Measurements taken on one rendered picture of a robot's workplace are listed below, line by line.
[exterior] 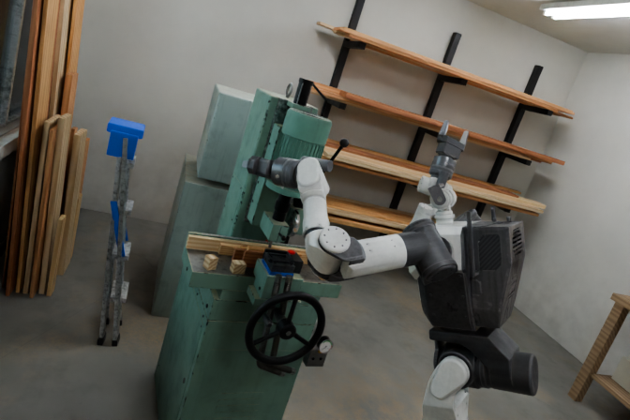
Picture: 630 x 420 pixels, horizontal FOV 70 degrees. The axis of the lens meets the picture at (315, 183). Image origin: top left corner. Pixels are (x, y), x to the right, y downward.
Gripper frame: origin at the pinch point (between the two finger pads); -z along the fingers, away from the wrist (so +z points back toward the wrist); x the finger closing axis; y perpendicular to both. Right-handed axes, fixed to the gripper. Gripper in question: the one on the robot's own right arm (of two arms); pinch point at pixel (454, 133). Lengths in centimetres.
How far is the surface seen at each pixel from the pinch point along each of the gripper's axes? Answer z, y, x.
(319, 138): 22, 10, 48
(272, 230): 59, 24, 48
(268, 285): 77, 6, 49
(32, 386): 161, 85, 105
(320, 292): 76, 18, 22
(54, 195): 86, 141, 129
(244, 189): 48, 44, 58
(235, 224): 63, 48, 55
